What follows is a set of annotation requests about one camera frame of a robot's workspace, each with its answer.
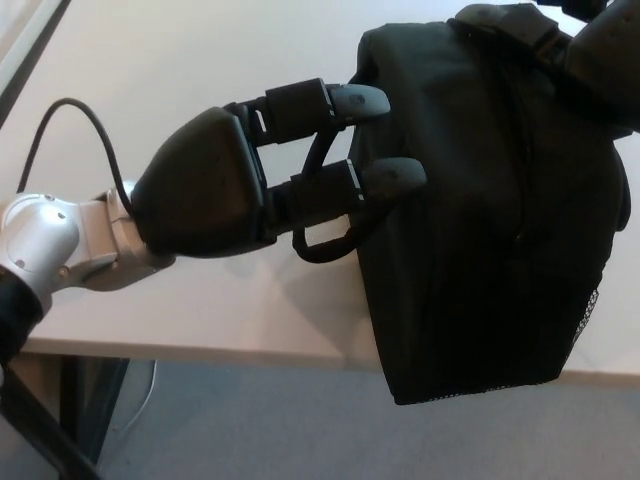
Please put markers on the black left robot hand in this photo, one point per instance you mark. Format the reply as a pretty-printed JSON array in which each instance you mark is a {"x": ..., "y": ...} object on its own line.
[{"x": 200, "y": 185}]

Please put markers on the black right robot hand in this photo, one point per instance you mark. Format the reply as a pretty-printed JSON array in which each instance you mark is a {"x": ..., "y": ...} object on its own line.
[{"x": 605, "y": 55}]

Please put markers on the black fabric lunch bag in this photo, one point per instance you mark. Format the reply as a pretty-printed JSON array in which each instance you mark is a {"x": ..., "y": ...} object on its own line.
[{"x": 475, "y": 225}]

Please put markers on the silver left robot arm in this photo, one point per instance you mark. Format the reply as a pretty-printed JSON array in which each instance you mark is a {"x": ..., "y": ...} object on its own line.
[{"x": 40, "y": 235}]

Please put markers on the black diagonal bar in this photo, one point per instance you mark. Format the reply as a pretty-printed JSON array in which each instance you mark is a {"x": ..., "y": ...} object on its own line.
[{"x": 45, "y": 430}]

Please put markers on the black desk frame leg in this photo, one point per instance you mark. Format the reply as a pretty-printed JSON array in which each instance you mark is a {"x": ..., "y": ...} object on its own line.
[{"x": 90, "y": 415}]

